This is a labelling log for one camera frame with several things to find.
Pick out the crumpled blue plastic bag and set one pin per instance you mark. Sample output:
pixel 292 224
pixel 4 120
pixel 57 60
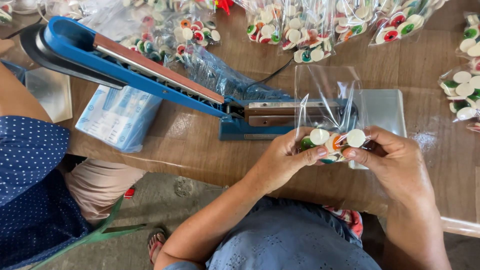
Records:
pixel 221 75

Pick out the heap of filled candy packets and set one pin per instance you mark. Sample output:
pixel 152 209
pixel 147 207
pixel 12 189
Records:
pixel 311 33
pixel 465 90
pixel 176 33

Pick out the person's left hand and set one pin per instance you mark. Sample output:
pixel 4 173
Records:
pixel 279 161

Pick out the person's blue embroidered shirt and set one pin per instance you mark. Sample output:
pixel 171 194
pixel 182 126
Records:
pixel 285 240

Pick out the clear flat plastic sheet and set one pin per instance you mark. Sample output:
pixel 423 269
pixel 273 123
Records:
pixel 50 93

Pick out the foot in red sandal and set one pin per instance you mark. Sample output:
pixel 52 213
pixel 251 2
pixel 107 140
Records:
pixel 156 245

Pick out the stack of empty clear bags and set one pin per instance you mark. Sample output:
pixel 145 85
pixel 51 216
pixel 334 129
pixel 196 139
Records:
pixel 382 108

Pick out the green plastic chair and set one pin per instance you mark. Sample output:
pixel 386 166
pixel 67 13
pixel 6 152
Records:
pixel 101 234

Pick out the clear bag of round candies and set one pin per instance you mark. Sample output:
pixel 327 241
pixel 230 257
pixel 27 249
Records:
pixel 322 97

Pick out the person's right hand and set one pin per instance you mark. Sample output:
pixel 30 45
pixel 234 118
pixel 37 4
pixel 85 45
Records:
pixel 397 168

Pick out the person's patterned red trousers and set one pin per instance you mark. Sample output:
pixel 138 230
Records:
pixel 348 219

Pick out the red plastic item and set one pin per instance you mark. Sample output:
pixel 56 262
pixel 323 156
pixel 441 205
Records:
pixel 224 5

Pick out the blue impulse heat sealer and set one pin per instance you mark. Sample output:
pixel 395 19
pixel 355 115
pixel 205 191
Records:
pixel 150 80

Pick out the red sandal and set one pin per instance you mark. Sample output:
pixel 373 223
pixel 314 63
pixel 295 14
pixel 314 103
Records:
pixel 129 193

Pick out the blue wrapped pack of bags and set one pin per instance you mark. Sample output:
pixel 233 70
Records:
pixel 116 120

